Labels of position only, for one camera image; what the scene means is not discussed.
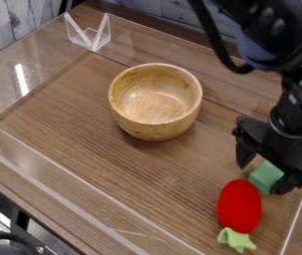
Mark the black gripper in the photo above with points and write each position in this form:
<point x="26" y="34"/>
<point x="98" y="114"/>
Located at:
<point x="258" y="138"/>

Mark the green rectangular block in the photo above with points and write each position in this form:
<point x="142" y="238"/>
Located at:
<point x="265" y="176"/>

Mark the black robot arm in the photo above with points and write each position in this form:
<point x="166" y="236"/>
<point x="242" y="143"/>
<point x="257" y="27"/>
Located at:
<point x="269" y="38"/>

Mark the light wooden bowl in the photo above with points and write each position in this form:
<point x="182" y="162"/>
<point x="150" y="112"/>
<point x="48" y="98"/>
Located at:
<point x="155" y="99"/>

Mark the red plush strawberry toy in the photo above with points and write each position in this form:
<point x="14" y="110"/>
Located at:
<point x="238" y="213"/>

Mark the clear acrylic tray wall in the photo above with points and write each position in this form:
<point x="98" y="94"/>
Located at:
<point x="93" y="221"/>

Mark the clear acrylic corner bracket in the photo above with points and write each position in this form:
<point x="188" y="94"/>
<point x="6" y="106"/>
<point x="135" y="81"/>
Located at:
<point x="89" y="38"/>

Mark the black table leg bracket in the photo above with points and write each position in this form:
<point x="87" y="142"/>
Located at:
<point x="40" y="241"/>

